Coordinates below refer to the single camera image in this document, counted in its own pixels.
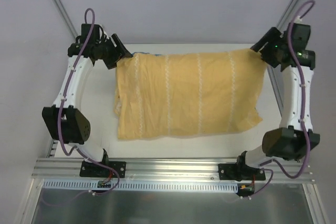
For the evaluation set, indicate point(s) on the white slotted cable duct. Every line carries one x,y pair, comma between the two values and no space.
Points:
140,186

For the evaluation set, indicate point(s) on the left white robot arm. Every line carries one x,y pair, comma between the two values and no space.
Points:
64,119

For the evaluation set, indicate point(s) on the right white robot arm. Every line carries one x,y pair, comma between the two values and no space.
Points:
294,139

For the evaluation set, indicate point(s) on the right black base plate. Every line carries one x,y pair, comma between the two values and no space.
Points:
231,171

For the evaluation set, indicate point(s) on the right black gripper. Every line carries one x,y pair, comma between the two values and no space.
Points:
266,46

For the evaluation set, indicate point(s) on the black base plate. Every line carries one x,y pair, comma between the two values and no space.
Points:
231,171
92,170

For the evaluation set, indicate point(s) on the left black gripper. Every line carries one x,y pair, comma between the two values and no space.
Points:
115,51

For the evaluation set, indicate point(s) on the aluminium mounting rail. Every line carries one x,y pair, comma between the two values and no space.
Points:
140,169

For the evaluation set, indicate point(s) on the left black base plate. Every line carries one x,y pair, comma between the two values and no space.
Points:
92,170

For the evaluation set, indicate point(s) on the blue yellow pikachu pillowcase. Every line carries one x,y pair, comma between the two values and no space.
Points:
188,94

